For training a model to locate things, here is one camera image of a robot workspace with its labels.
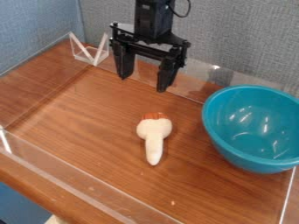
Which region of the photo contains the clear acrylic barrier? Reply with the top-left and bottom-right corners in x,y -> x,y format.
0,39 -> 299,224

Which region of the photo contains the black cable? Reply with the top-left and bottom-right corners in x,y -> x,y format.
167,0 -> 192,18

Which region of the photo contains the blue plastic bowl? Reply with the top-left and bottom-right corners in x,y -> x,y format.
202,85 -> 299,174

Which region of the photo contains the white toy mushroom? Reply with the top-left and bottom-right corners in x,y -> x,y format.
136,112 -> 174,165

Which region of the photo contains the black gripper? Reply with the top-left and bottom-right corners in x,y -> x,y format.
110,0 -> 192,93

